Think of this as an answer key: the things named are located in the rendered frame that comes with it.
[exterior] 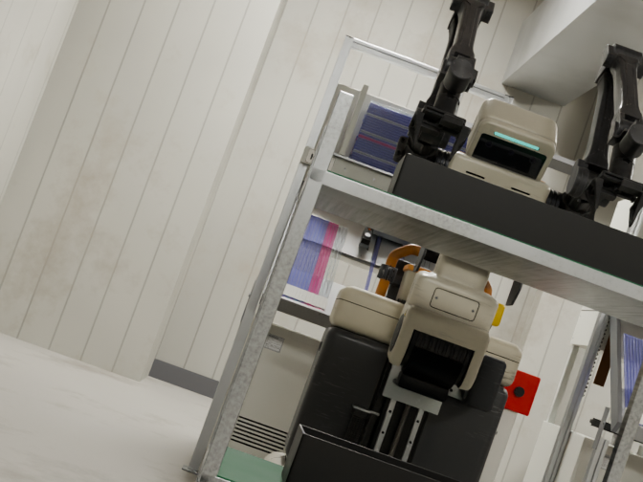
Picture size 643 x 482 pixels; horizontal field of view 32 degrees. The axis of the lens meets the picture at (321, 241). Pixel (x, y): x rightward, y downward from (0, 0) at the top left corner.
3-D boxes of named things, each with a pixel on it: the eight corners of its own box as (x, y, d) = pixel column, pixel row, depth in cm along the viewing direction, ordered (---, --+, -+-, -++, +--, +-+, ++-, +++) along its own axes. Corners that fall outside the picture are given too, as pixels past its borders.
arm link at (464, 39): (488, 16, 296) (451, 2, 296) (497, -3, 293) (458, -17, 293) (473, 94, 263) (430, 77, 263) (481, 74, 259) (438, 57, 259)
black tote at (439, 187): (625, 300, 244) (641, 252, 245) (652, 299, 227) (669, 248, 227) (380, 211, 243) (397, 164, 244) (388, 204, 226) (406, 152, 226)
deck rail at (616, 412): (615, 432, 432) (622, 423, 428) (610, 430, 432) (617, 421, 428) (613, 311, 486) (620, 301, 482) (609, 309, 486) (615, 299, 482)
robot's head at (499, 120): (466, 136, 301) (486, 91, 292) (538, 163, 302) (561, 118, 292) (460, 164, 290) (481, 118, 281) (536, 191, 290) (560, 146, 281)
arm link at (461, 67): (475, 76, 266) (441, 64, 266) (490, 46, 256) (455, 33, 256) (463, 114, 259) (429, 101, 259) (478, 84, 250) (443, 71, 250)
